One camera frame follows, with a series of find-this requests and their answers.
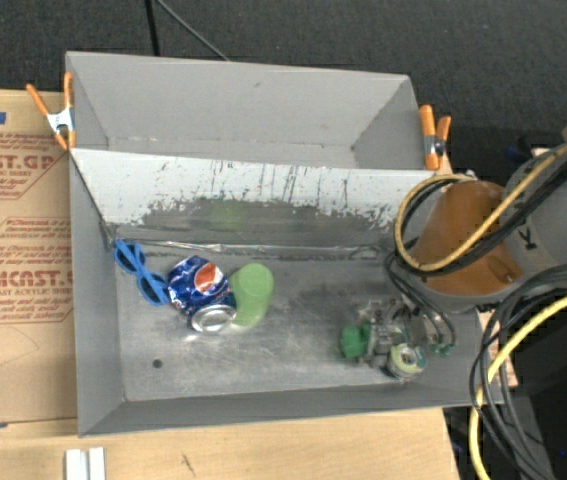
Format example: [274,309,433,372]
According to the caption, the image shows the brown cardboard board red print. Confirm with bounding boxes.
[0,86,80,427]

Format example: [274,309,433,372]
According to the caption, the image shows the green and white round spool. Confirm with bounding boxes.
[386,342,429,382]

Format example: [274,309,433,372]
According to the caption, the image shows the blue sunglasses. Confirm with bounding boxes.
[112,239,171,308]

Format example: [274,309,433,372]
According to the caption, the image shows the green plastic cup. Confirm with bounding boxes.
[228,262,275,328]

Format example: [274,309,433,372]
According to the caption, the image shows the crushed blue soda can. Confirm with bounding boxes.
[166,255,239,335]

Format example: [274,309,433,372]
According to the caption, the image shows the green toy block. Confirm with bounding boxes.
[340,321,373,361]

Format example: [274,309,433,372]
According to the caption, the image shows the grey metal bin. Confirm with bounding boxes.
[64,51,507,438]

